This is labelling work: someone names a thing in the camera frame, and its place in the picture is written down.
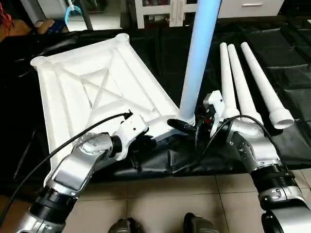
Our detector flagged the white plastic table leg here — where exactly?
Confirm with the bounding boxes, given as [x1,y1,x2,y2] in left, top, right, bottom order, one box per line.
[219,42,240,120]
[177,0,222,126]
[240,42,295,130]
[227,43,264,128]

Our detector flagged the white plastic table top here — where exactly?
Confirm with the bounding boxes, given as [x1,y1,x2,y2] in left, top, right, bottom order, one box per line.
[30,33,189,174]

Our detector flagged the black left robot foot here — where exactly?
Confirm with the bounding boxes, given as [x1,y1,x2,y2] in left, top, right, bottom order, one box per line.
[107,218,142,233]

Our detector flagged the black robot foot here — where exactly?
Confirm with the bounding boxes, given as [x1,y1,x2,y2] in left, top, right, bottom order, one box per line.
[107,218,142,233]
[183,213,220,233]

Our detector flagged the black right robot foot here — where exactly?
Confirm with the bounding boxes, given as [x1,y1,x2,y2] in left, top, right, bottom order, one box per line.
[183,213,220,233]

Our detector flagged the black work mat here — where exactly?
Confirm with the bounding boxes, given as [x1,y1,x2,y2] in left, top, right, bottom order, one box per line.
[0,16,311,181]

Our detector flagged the white drawer cabinet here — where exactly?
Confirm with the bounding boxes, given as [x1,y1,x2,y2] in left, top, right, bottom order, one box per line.
[133,0,200,29]
[216,0,285,19]

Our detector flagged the small blue box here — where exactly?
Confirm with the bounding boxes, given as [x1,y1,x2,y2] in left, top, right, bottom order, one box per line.
[36,18,69,35]

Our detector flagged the light blue hanger hook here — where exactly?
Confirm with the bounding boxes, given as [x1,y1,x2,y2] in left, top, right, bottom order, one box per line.
[64,0,84,28]

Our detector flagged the cardboard box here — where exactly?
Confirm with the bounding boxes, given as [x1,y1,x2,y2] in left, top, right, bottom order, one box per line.
[0,19,33,42]

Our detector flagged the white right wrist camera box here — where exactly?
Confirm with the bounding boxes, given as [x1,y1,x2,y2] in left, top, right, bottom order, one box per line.
[203,90,227,138]

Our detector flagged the red cable bundle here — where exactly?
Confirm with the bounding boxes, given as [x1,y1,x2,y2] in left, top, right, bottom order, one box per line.
[0,4,13,31]

